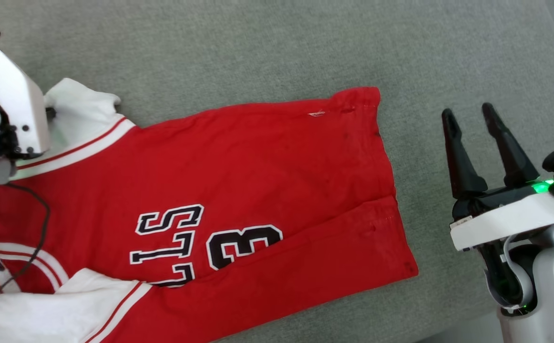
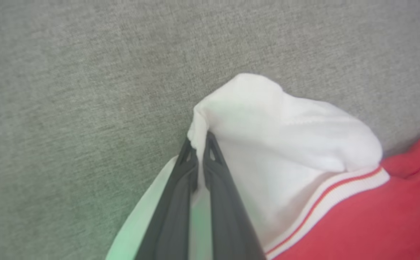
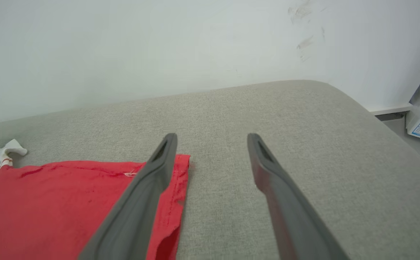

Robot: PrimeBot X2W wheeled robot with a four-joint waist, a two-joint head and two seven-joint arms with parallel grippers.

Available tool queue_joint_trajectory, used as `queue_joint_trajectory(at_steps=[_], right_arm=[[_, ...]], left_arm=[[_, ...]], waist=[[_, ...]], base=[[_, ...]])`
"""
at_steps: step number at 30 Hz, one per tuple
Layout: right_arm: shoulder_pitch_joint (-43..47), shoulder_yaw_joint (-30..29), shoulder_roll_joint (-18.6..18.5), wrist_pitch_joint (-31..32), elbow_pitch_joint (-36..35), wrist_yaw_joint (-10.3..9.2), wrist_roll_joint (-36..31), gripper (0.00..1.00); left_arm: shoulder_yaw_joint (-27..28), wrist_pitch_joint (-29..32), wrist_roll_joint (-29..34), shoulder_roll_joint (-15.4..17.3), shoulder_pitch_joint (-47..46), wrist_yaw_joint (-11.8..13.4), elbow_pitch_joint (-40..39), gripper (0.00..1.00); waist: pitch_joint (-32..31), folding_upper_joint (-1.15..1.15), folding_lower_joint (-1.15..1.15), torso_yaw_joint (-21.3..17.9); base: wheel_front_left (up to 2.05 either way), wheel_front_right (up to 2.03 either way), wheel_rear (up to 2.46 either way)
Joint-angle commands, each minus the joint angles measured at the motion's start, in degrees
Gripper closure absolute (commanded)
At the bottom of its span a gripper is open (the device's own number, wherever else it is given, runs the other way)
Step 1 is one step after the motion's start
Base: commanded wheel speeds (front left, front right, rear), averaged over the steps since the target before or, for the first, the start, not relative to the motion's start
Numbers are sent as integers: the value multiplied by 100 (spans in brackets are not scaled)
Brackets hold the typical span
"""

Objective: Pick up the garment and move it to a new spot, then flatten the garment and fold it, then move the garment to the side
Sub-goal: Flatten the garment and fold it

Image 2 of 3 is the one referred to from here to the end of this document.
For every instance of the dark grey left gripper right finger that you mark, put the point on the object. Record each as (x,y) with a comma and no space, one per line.
(228,216)

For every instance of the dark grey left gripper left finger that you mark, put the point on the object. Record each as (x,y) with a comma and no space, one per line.
(172,216)

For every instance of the grey fabric sofa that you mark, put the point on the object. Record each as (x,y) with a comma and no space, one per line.
(87,90)

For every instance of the red and white jersey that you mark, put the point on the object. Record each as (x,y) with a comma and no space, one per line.
(289,144)

